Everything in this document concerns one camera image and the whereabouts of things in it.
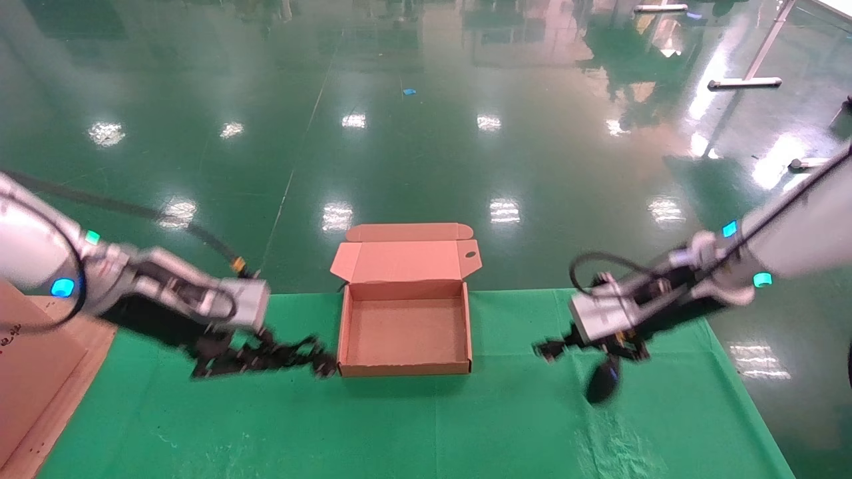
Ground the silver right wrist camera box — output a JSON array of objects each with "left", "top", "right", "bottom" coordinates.
[{"left": 570, "top": 291, "right": 643, "bottom": 345}]

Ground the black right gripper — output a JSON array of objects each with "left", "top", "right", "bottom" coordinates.
[{"left": 532, "top": 295, "right": 728, "bottom": 365}]

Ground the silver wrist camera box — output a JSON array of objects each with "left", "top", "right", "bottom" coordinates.
[
  {"left": 570, "top": 291, "right": 643, "bottom": 345},
  {"left": 216, "top": 278, "right": 272, "bottom": 331}
]

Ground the black computer mouse with cable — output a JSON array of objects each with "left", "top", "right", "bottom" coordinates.
[{"left": 584, "top": 355, "right": 624, "bottom": 406}]

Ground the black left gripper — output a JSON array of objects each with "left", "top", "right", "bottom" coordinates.
[{"left": 99, "top": 295, "right": 314, "bottom": 381}]

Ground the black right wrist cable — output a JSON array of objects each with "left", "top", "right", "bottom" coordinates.
[{"left": 570, "top": 143, "right": 852, "bottom": 297}]

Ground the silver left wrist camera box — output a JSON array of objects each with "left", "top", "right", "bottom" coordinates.
[{"left": 216, "top": 278, "right": 272, "bottom": 331}]

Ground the thick black arm hose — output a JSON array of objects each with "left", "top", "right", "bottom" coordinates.
[{"left": 0, "top": 170, "right": 260, "bottom": 279}]

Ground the open brown cardboard box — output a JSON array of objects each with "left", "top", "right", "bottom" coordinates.
[{"left": 330, "top": 223, "right": 483, "bottom": 378}]

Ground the green table cloth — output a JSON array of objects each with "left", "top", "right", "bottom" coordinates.
[{"left": 37, "top": 287, "right": 797, "bottom": 479}]

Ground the large brown cardboard carton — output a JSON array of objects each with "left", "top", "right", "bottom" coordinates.
[{"left": 0, "top": 278, "right": 89, "bottom": 468}]

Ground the white metal stand leg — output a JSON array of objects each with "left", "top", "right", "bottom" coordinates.
[{"left": 707, "top": 0, "right": 797, "bottom": 91}]

